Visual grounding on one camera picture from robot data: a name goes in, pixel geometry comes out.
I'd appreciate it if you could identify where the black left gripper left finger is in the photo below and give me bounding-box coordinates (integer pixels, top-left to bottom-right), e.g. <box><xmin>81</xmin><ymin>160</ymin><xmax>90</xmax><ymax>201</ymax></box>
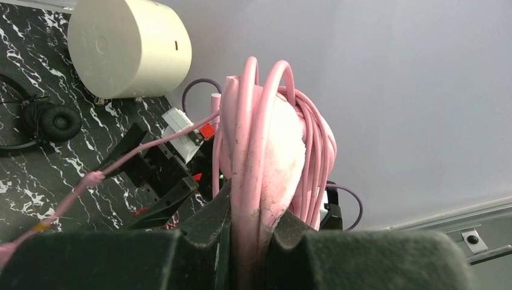
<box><xmin>1</xmin><ymin>184</ymin><xmax>231</xmax><ymax>289</ymax></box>

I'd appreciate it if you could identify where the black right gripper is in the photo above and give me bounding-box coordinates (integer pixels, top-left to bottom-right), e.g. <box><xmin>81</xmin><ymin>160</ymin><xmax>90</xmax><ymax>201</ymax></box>
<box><xmin>98</xmin><ymin>122</ymin><xmax>213</xmax><ymax>230</ymax></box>

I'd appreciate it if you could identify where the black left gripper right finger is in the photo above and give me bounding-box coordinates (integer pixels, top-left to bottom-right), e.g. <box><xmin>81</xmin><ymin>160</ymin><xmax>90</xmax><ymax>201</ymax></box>
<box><xmin>264</xmin><ymin>212</ymin><xmax>478</xmax><ymax>290</ymax></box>

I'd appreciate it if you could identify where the black on-ear headphones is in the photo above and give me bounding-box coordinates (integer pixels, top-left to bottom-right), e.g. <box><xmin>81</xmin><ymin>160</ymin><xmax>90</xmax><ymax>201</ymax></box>
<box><xmin>1</xmin><ymin>74</ymin><xmax>82</xmax><ymax>154</ymax></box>

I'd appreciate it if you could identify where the pink over-ear headphones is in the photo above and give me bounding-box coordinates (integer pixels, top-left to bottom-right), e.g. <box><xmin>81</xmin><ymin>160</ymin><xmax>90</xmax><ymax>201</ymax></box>
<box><xmin>213</xmin><ymin>57</ymin><xmax>337</xmax><ymax>289</ymax></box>

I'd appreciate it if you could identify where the white cylindrical container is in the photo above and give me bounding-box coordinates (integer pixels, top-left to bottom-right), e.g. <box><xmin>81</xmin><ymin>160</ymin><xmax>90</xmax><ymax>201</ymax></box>
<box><xmin>67</xmin><ymin>0</ymin><xmax>192</xmax><ymax>100</ymax></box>

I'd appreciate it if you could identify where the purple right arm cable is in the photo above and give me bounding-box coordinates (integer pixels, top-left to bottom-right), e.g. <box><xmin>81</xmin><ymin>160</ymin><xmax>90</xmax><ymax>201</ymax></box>
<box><xmin>182</xmin><ymin>78</ymin><xmax>364</xmax><ymax>231</ymax></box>

